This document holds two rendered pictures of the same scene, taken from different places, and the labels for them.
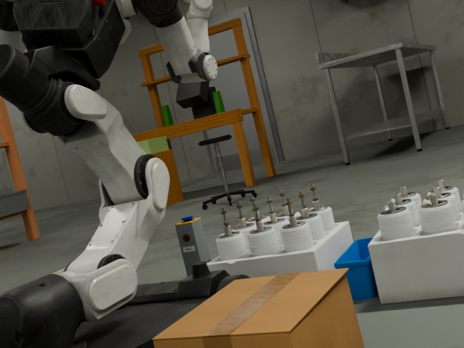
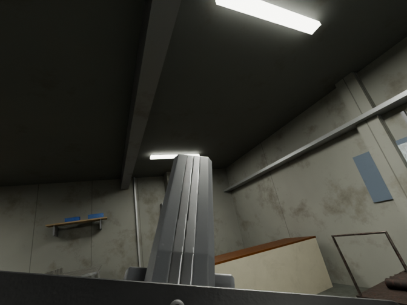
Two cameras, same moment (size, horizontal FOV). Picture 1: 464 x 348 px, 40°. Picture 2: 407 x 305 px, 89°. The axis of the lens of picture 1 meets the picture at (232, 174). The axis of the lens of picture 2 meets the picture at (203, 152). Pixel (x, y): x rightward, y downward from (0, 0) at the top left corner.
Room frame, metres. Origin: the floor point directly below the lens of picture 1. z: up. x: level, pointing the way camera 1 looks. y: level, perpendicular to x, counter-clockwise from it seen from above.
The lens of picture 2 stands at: (1.99, -0.08, 1.24)
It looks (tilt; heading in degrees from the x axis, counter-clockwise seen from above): 21 degrees up; 306
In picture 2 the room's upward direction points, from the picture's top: 11 degrees counter-clockwise
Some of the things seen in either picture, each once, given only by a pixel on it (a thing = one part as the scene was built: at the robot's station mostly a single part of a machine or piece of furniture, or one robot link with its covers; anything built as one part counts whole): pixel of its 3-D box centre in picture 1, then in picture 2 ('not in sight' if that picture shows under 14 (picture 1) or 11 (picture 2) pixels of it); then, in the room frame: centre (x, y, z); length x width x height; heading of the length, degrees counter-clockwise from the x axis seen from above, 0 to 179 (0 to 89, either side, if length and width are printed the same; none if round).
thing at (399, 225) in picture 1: (399, 241); not in sight; (1.82, -0.43, 0.16); 0.10 x 0.10 x 0.18
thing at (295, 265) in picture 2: not in sight; (257, 275); (4.02, -3.68, 0.41); 2.41 x 0.79 x 0.82; 63
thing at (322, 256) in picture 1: (284, 267); not in sight; (2.13, -0.10, 0.09); 0.39 x 0.39 x 0.18; 63
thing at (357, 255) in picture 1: (364, 266); not in sight; (2.01, -0.35, 0.06); 0.30 x 0.11 x 0.12; 154
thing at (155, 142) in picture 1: (181, 114); not in sight; (6.61, 0.38, 0.86); 1.33 x 1.24 x 1.72; 60
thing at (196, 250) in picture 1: (198, 264); not in sight; (2.20, 0.19, 0.16); 0.07 x 0.07 x 0.31; 63
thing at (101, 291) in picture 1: (85, 289); not in sight; (1.59, 0.43, 0.28); 0.21 x 0.20 x 0.13; 153
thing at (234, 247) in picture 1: (235, 261); not in sight; (2.08, 0.06, 0.16); 0.10 x 0.10 x 0.18
